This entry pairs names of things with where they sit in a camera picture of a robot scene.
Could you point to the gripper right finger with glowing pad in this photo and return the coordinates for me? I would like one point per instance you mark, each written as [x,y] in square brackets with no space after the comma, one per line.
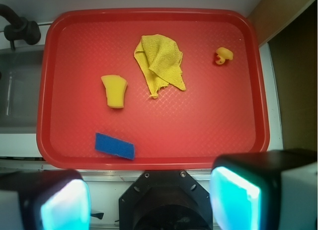
[274,190]

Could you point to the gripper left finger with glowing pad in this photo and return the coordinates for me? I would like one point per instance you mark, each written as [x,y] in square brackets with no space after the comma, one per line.
[44,200]

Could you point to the yellow rubber duck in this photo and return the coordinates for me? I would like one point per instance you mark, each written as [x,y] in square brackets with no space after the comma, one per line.
[223,54]

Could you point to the blue sponge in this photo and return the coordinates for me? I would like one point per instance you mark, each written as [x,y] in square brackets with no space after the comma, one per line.
[113,146]

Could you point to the red plastic tray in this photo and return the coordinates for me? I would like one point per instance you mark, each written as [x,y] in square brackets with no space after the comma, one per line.
[222,110]

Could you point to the yellow sponge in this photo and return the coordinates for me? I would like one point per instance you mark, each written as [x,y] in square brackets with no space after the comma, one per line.
[115,88]

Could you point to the steel sink basin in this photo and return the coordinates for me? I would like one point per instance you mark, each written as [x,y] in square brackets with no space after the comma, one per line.
[20,75]

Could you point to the black faucet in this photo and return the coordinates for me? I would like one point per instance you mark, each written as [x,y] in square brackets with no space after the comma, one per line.
[19,28]

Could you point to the yellow microfibre cloth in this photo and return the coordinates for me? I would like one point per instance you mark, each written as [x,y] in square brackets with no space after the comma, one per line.
[159,59]

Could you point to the black octagonal mount plate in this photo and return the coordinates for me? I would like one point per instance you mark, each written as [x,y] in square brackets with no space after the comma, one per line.
[165,200]

